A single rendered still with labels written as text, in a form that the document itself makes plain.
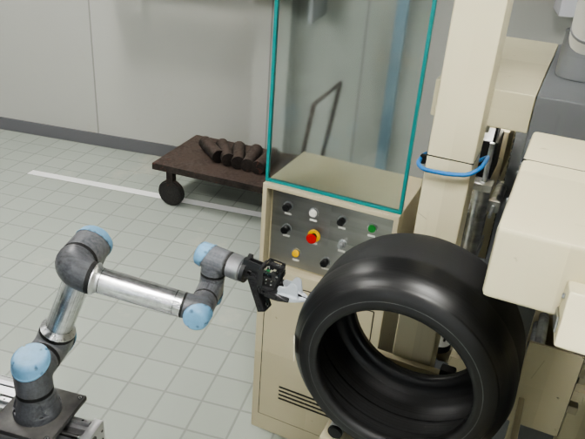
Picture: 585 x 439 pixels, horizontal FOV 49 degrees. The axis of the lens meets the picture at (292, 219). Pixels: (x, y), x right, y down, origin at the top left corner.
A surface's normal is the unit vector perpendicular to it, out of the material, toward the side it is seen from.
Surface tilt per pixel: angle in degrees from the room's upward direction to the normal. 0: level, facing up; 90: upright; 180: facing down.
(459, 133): 90
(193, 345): 0
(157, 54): 90
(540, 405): 90
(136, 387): 0
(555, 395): 90
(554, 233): 0
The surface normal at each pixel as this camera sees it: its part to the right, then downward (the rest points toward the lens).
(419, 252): 0.01, -0.90
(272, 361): -0.41, 0.40
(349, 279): -0.61, -0.38
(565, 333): -0.37, 0.10
